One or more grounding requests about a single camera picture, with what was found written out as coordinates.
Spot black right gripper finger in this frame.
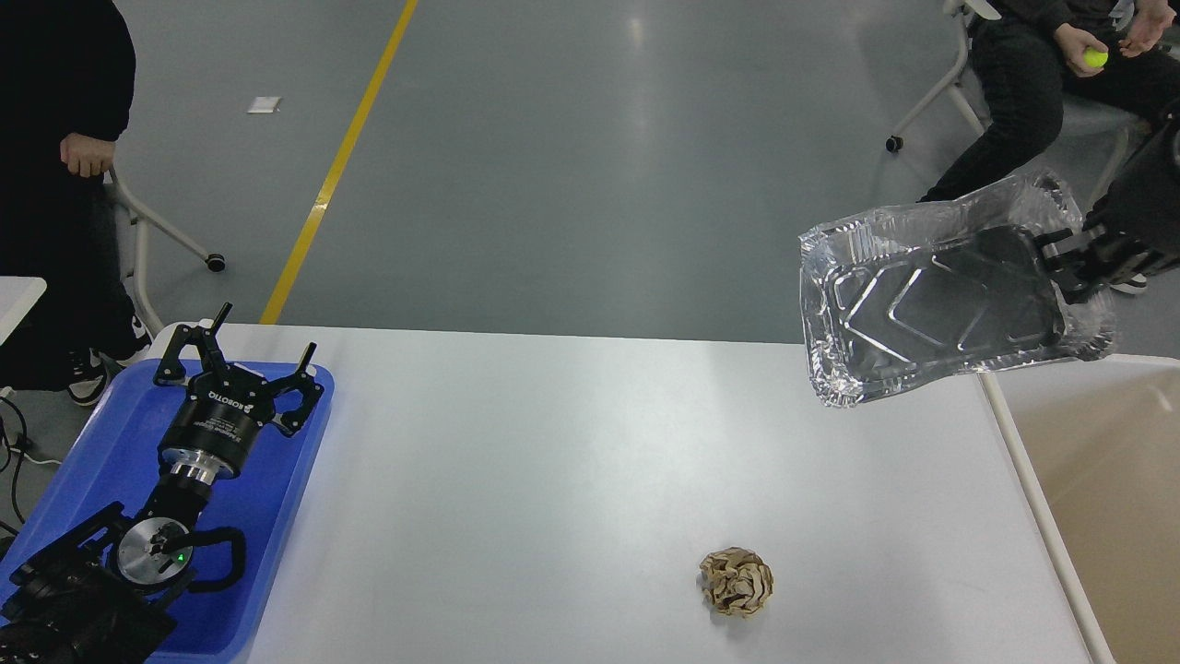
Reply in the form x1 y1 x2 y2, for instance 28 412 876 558
1058 254 1145 305
1036 211 1112 270

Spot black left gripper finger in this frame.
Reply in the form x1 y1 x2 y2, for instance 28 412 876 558
270 343 325 438
155 302 232 384

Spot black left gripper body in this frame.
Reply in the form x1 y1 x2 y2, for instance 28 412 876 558
159 361 277 478

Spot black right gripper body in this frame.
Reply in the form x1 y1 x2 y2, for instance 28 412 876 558
1103 116 1179 282

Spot aluminium foil tray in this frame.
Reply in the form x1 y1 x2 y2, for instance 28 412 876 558
799 170 1115 408

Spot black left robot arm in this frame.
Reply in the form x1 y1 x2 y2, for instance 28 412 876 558
4 313 334 663

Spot blue plastic tray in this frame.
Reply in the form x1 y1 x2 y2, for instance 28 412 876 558
4 361 336 663

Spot white chair right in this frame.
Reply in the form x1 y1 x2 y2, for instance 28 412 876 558
885 1 1148 208

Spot white chair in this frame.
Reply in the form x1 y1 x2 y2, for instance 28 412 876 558
885 1 1148 208
103 166 227 335

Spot yellow green ball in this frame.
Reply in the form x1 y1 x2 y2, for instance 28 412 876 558
1083 46 1109 70

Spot beige plastic bin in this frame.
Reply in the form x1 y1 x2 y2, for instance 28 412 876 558
979 354 1179 663

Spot white chair left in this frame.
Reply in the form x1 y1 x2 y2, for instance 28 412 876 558
103 166 227 335

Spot white side table corner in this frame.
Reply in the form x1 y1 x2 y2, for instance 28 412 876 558
0 276 47 344

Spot seated person in black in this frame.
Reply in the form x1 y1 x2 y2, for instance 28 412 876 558
919 0 1180 296

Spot small white floor plate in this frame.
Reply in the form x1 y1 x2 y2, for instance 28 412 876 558
247 96 282 114

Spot person in black left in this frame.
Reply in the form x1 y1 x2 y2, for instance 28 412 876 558
4 1 150 407

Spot crumpled brown paper ball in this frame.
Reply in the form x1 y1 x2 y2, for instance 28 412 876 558
697 547 774 618

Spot black cables at left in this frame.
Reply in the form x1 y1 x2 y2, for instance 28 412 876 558
0 397 61 535

